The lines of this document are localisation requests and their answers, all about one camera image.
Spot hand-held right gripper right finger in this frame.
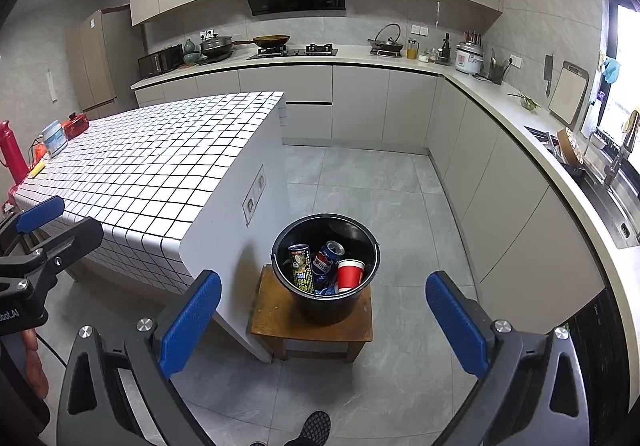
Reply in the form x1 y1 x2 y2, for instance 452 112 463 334
425 271 591 446

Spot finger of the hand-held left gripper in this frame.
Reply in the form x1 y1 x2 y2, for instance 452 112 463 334
0 217 105 284
0 196 66 247

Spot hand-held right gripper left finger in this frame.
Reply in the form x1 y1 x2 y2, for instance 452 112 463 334
56 270 236 446

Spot red paper cup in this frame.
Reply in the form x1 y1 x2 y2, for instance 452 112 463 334
336 259 366 294

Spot green and black can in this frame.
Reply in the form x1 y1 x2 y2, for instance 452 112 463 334
287 244 314 295

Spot black plastic bucket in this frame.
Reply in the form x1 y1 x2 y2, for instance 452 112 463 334
271 213 381 325

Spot blue soda can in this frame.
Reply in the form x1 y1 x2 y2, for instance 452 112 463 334
312 241 346 277

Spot person's left hand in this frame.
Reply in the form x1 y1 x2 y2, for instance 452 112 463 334
20 328 51 399

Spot red thermos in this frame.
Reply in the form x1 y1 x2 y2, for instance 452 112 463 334
0 120 30 184

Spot white and blue container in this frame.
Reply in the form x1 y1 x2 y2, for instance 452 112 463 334
41 120 68 157

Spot brown wooden stool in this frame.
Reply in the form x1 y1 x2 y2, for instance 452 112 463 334
250 264 374 364

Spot small red appliance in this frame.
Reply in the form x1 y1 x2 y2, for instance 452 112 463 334
61 112 91 139

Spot white tiled kitchen island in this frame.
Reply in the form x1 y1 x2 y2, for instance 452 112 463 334
11 92 288 364

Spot island socket panel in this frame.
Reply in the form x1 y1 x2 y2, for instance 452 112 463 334
242 165 267 227

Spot black built-in appliance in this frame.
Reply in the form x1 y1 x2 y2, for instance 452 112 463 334
565 288 631 446

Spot beige refrigerator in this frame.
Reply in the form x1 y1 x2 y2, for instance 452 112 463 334
67 10 146 121

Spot person's black shoe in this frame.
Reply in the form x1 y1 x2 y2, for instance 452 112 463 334
287 410 332 446

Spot steel sink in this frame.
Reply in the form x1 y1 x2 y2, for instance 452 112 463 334
565 161 640 249

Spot black microwave oven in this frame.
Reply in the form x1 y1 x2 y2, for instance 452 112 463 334
137 44 185 79

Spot dish drainer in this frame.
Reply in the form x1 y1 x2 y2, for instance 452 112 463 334
525 126 561 149

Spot steel faucet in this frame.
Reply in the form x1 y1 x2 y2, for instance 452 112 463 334
602 110 640 187

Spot bowl of vegetables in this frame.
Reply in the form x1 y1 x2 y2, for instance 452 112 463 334
507 90 541 111

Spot grey pot with lid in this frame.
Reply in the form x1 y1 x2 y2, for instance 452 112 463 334
199 33 235 59

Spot grey kitchen counter cabinets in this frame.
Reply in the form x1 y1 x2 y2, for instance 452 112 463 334
131 46 640 327

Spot beige cutting board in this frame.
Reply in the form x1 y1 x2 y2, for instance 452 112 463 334
548 60 590 127

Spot black utensil holder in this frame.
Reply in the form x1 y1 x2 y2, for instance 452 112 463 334
487 50 506 85

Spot white rice cooker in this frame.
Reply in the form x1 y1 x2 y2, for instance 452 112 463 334
454 40 483 76

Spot black wok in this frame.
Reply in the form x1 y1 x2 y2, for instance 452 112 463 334
232 34 292 49

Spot pan with glass lid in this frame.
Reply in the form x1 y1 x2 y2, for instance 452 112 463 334
367 23 405 57

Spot black gas stove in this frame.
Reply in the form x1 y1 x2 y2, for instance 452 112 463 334
246 44 338 60

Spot blue rubber glove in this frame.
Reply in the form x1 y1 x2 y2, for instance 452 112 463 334
600 50 621 84

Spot window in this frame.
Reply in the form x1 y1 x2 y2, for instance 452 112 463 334
602 0 640 127

